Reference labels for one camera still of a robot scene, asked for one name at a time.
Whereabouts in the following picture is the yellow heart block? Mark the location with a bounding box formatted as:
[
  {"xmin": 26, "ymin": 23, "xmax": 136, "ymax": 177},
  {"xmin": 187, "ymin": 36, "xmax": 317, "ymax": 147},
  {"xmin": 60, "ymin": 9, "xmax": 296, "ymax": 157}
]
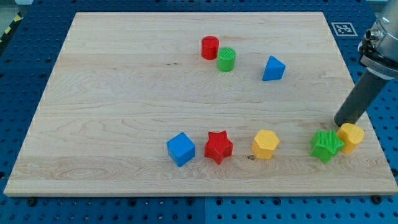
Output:
[{"xmin": 337, "ymin": 123, "xmax": 365, "ymax": 154}]

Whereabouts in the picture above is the yellow hexagon block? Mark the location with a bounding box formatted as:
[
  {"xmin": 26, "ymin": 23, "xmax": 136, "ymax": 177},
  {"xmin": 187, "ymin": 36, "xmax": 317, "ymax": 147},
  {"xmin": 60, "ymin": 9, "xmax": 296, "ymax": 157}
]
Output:
[{"xmin": 251, "ymin": 129, "xmax": 280, "ymax": 159}]

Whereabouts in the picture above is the green cylinder block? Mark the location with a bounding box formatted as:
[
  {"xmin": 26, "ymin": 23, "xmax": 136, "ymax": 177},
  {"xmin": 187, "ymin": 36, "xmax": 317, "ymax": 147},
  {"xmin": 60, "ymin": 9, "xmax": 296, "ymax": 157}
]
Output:
[{"xmin": 217, "ymin": 47, "xmax": 236, "ymax": 72}]

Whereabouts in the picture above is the white fiducial marker tag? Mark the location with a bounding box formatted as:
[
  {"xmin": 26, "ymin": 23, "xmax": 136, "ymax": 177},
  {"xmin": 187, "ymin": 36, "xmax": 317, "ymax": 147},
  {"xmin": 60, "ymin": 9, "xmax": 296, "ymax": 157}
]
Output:
[{"xmin": 331, "ymin": 22, "xmax": 358, "ymax": 37}]

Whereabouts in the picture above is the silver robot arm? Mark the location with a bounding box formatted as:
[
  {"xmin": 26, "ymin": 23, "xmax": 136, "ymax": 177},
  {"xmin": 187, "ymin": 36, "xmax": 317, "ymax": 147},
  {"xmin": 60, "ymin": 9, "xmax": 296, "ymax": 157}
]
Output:
[{"xmin": 358, "ymin": 0, "xmax": 397, "ymax": 79}]

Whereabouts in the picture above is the wooden board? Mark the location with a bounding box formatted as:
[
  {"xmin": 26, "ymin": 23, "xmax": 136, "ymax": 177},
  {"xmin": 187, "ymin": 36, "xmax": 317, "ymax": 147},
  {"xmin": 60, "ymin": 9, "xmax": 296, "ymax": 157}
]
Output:
[{"xmin": 4, "ymin": 12, "xmax": 397, "ymax": 197}]

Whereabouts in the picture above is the blue cube block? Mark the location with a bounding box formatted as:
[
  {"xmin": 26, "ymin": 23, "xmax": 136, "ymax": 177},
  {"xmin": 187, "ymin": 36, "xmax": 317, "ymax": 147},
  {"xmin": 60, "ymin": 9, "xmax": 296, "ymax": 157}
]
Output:
[{"xmin": 166, "ymin": 133, "xmax": 195, "ymax": 167}]

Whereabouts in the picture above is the red star block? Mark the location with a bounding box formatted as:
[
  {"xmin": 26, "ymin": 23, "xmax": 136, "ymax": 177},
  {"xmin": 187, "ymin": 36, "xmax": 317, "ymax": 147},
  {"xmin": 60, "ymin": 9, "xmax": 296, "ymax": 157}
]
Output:
[{"xmin": 204, "ymin": 131, "xmax": 234, "ymax": 165}]

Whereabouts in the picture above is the green star block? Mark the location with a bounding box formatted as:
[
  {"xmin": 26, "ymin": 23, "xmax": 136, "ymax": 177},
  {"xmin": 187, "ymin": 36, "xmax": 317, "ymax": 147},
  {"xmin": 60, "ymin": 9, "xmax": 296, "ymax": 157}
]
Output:
[{"xmin": 310, "ymin": 130, "xmax": 345, "ymax": 164}]

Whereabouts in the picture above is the red cylinder block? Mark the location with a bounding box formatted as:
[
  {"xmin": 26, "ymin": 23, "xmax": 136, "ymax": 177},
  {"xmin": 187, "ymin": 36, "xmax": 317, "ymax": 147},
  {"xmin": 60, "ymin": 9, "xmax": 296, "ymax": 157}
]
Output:
[{"xmin": 201, "ymin": 35, "xmax": 220, "ymax": 60}]

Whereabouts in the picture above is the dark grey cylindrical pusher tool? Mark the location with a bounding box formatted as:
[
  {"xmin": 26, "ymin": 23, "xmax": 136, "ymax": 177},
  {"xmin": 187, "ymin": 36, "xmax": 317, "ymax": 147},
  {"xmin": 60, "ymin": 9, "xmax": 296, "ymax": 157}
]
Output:
[{"xmin": 334, "ymin": 68, "xmax": 393, "ymax": 126}]

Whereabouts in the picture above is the blue triangle block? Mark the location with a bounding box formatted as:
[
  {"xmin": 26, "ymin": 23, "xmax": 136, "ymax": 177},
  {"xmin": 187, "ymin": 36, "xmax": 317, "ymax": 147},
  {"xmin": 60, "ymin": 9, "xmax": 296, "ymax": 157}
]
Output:
[{"xmin": 262, "ymin": 55, "xmax": 286, "ymax": 81}]

